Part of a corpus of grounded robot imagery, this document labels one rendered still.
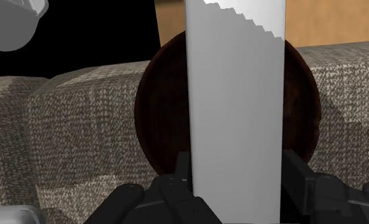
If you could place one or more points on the beige tweed sofa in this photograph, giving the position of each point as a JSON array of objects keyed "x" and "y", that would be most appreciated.
[{"x": 79, "y": 124}]

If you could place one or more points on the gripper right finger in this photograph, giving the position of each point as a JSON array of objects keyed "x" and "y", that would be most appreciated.
[{"x": 314, "y": 198}]

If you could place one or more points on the light grey rounded object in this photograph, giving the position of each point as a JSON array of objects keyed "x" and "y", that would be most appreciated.
[{"x": 7, "y": 215}]

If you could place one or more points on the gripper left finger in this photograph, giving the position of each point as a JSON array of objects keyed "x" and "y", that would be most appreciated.
[{"x": 169, "y": 201}]

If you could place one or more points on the dark brown round plate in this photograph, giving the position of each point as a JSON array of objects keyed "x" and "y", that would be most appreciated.
[{"x": 162, "y": 118}]

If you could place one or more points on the tall white box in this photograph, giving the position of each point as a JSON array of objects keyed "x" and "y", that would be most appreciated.
[{"x": 235, "y": 124}]

